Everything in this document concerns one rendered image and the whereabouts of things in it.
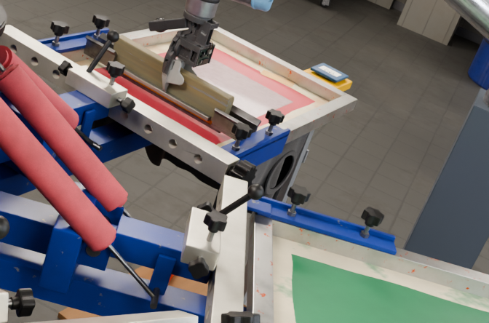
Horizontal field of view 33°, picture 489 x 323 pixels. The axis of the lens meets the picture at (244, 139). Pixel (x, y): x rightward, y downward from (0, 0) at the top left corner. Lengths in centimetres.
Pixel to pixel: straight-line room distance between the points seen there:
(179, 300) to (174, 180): 232
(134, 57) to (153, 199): 154
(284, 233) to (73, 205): 54
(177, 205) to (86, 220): 229
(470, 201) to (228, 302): 106
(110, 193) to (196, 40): 67
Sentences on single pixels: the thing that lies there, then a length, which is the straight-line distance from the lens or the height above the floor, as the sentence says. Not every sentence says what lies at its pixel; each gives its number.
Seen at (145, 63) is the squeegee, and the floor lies 103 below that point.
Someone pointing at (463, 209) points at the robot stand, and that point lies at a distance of 225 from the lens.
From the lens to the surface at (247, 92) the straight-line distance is 235.
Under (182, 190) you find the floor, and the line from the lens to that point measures 373.
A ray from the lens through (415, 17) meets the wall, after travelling 785.
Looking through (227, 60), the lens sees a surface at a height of 96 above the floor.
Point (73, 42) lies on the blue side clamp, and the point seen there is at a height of 100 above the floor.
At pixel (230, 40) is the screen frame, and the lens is 263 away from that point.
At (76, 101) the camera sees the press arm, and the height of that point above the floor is 104.
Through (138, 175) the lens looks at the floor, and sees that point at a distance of 373.
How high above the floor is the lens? 180
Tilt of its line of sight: 24 degrees down
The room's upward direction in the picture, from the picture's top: 20 degrees clockwise
